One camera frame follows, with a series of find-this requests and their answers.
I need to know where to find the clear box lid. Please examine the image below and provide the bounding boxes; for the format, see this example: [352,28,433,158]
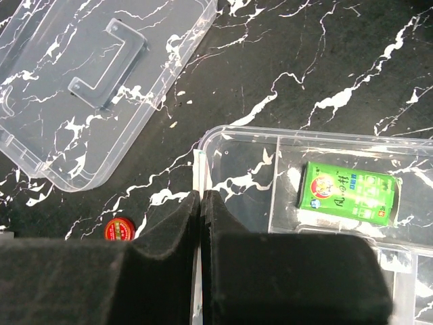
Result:
[1,0,217,192]

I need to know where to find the small orange cap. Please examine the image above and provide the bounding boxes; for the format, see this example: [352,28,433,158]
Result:
[104,217,135,241]

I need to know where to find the small green box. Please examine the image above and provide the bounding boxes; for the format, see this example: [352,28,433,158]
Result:
[297,161,403,226]

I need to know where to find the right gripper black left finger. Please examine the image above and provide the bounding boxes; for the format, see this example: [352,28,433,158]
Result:
[1,191,200,324]

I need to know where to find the clear divider tray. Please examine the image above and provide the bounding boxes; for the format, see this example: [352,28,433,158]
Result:
[193,125,432,324]

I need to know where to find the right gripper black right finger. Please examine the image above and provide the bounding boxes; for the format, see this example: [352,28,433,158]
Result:
[202,190,393,324]

